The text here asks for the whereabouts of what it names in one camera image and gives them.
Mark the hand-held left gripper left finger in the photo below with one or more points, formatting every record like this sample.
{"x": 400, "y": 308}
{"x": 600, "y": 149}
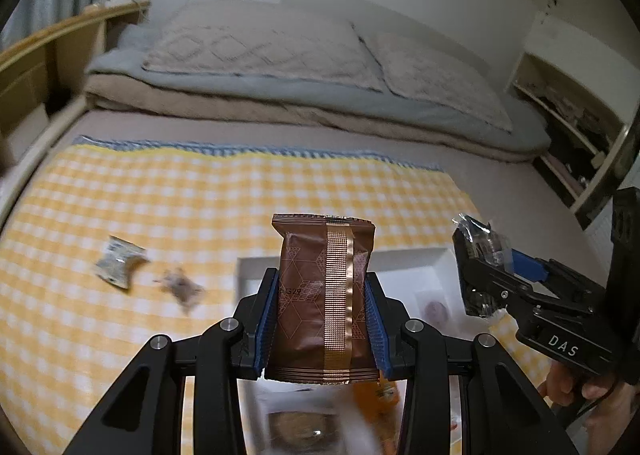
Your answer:
{"x": 267, "y": 325}

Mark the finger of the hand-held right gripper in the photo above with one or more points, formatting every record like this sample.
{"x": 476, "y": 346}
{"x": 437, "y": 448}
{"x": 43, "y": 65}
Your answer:
{"x": 482, "y": 280}
{"x": 530, "y": 267}

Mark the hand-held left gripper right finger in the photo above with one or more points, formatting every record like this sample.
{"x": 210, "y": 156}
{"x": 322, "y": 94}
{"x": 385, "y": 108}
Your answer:
{"x": 376, "y": 330}

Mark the dark clear-wrapped snack packet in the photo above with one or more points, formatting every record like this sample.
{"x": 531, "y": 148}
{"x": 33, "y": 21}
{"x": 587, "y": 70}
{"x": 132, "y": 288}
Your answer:
{"x": 489, "y": 245}

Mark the translucent pink snack packet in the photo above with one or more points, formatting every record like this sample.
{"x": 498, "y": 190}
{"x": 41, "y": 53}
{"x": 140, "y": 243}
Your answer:
{"x": 434, "y": 310}

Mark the brown copper-striped snack packet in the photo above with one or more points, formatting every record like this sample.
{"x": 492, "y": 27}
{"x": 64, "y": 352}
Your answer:
{"x": 325, "y": 295}

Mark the orange snack packet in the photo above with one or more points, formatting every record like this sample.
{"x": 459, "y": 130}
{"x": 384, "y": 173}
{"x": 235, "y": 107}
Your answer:
{"x": 382, "y": 392}

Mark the white cardboard box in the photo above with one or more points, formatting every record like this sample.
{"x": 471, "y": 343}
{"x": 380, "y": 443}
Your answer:
{"x": 400, "y": 267}

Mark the person's right hand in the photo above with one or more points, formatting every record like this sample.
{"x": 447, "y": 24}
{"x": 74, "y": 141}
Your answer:
{"x": 562, "y": 382}

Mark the small brown crinkled packet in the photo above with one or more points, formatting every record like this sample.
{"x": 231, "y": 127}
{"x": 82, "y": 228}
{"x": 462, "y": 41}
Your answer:
{"x": 182, "y": 290}

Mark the grey bed sheet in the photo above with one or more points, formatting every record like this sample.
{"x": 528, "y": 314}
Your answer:
{"x": 475, "y": 170}

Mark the grey silver snack packet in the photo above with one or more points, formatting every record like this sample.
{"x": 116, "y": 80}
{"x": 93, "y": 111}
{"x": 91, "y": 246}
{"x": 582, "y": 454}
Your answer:
{"x": 120, "y": 262}

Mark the cluttered white shelf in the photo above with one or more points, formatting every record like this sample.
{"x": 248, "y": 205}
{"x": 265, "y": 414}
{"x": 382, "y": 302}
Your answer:
{"x": 570, "y": 100}

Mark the yellow checked blanket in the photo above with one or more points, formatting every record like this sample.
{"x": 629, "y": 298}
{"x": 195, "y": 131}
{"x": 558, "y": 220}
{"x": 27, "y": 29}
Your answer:
{"x": 150, "y": 185}

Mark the patterned beige pillow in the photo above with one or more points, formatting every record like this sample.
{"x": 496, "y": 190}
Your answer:
{"x": 255, "y": 45}
{"x": 430, "y": 70}

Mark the folded grey beige bedding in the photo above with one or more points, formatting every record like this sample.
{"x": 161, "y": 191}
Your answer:
{"x": 120, "y": 60}

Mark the wooden bedside shelf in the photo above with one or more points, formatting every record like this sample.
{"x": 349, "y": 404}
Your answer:
{"x": 45, "y": 60}

